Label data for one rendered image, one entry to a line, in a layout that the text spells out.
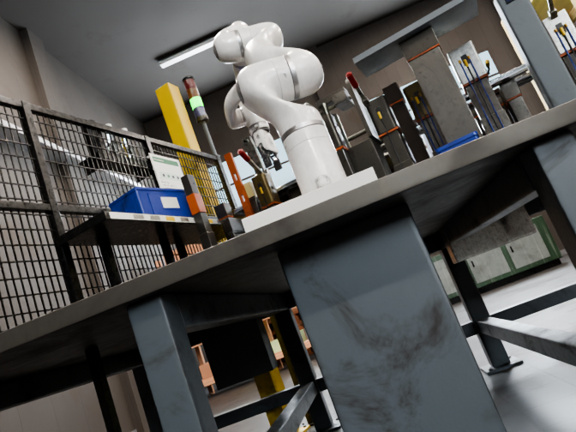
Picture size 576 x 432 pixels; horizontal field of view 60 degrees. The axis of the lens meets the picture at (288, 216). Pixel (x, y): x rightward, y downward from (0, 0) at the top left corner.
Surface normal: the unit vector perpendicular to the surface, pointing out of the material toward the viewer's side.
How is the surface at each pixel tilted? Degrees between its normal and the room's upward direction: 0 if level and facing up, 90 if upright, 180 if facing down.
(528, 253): 90
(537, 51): 90
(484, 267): 90
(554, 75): 90
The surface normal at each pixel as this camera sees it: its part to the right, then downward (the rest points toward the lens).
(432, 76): -0.41, -0.04
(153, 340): -0.16, -0.15
